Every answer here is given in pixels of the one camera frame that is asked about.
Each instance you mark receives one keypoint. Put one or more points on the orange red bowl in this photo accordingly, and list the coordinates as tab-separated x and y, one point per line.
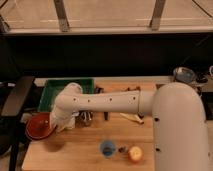
39	123

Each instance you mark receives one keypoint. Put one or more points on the dark purple bowl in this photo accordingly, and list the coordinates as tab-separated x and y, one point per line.
38	135

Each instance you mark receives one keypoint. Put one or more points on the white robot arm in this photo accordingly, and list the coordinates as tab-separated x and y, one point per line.
179	125

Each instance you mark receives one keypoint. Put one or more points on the green plastic tray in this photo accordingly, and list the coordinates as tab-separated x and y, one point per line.
53	87

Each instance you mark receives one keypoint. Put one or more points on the dark red grapes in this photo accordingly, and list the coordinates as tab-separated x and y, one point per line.
137	88

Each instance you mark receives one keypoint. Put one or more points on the small metal cup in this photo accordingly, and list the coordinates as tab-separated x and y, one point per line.
86	117

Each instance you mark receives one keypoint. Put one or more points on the yellow banana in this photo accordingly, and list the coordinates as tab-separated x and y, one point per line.
133	117

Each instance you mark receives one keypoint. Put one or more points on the white measuring cup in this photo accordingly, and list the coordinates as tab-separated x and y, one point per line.
69	122

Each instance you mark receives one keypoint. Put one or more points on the blue cup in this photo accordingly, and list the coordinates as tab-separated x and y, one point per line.
107	148

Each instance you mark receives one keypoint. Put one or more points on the small dark object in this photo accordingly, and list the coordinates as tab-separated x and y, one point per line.
122	149

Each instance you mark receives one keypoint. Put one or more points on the red yellow apple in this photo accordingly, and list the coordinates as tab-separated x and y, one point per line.
135	154

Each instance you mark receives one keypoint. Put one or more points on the metal bowl on shelf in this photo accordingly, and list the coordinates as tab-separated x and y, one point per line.
183	74

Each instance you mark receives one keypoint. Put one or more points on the black chair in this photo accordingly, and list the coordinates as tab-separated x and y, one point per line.
10	118

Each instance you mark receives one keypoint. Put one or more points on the black handled tool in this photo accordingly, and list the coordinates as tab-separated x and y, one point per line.
99	90

